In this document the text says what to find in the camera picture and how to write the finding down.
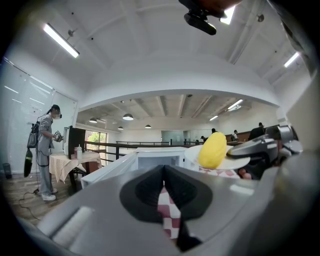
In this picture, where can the white round plate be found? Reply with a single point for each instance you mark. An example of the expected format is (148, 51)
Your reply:
(235, 163)

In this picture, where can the black waste bin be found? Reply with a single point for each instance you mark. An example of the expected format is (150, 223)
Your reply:
(7, 171)

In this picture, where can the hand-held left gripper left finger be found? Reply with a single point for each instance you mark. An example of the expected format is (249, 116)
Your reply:
(100, 225)

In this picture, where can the black head-worn camera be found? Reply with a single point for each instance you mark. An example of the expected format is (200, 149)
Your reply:
(200, 21)

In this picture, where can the green black bag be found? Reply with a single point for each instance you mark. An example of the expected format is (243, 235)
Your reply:
(28, 162)

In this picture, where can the glass window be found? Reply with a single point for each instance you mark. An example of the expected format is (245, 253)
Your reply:
(96, 140)

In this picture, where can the black countertop oven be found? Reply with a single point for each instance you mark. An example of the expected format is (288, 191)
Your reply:
(77, 140)

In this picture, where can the white squeeze bottle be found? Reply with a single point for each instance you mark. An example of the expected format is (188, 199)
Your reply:
(79, 152)

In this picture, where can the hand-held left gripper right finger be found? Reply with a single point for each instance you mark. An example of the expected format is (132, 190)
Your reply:
(225, 205)

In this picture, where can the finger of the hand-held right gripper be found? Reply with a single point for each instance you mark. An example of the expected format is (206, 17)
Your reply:
(255, 148)

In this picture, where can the red white checkered tablecloth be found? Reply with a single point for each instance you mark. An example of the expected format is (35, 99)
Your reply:
(170, 212)

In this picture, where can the yellow corn cob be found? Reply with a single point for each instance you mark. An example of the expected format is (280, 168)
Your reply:
(212, 150)

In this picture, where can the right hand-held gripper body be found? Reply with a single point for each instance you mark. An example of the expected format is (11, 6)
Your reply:
(287, 140)

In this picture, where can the dark pendant lamp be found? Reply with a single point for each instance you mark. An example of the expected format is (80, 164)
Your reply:
(148, 126)
(128, 117)
(93, 120)
(120, 128)

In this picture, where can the white microwave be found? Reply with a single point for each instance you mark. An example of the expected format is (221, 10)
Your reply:
(117, 166)

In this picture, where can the black metal railing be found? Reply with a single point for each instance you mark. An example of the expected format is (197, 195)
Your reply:
(130, 146)

